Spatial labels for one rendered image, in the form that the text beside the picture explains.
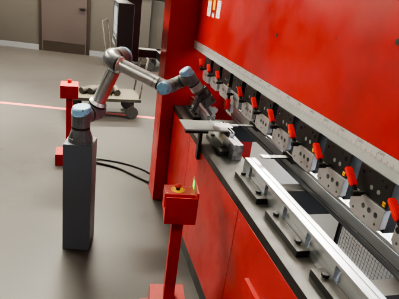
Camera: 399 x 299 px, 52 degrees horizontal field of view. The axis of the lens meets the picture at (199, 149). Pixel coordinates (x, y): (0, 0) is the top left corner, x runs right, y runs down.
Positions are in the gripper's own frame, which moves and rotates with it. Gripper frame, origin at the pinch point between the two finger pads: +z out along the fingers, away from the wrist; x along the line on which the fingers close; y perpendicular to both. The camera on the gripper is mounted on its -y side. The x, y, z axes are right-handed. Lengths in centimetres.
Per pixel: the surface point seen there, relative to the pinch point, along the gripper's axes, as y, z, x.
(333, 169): 18, -12, -118
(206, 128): -6.7, 0.6, -6.6
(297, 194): 11, 33, -64
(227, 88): 16.5, -11.8, -3.9
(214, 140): -7.0, 12.7, -2.2
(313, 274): -9, 12, -128
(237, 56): 29.9, -27.0, -11.6
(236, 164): -5.2, 18.1, -30.2
